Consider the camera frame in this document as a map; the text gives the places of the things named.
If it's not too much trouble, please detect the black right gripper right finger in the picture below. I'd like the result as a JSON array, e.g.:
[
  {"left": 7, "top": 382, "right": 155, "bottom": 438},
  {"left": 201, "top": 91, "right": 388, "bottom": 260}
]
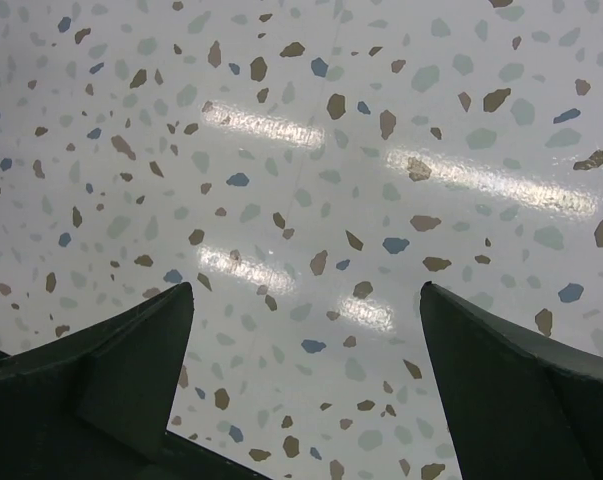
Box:
[{"left": 420, "top": 282, "right": 603, "bottom": 480}]

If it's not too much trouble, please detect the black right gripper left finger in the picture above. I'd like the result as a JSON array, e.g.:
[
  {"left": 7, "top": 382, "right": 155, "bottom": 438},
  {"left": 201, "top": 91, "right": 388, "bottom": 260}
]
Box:
[{"left": 0, "top": 282, "right": 255, "bottom": 479}]

